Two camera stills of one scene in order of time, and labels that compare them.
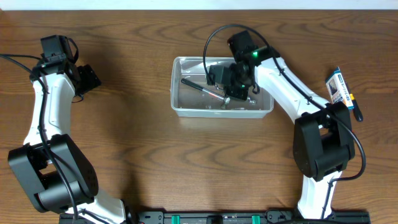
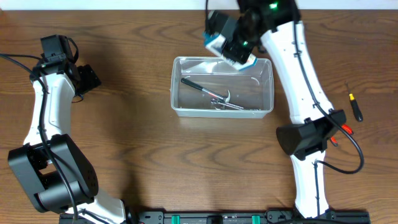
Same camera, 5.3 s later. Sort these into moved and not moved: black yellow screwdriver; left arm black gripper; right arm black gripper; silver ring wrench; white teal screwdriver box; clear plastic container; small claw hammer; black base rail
Moved: silver ring wrench; white teal screwdriver box; right arm black gripper
Not moved: small claw hammer; left arm black gripper; black base rail; clear plastic container; black yellow screwdriver
